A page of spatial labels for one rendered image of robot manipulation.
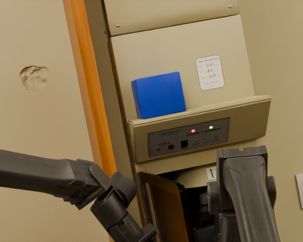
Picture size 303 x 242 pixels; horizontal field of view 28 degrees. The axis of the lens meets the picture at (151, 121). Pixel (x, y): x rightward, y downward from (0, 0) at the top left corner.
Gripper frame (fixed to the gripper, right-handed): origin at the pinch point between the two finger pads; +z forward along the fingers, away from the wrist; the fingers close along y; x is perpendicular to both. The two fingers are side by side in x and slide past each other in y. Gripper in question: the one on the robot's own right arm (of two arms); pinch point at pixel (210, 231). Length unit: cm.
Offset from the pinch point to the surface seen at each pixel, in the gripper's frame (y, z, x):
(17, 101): 44, 34, -42
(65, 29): 26, 34, -61
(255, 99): -11.1, -20.8, -33.3
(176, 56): 2.5, -9.3, -45.9
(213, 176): -1.5, -8.4, -15.6
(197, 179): 2.4, -7.8, -15.5
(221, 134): -3.6, -15.5, -26.4
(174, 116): 7.6, -21.2, -32.9
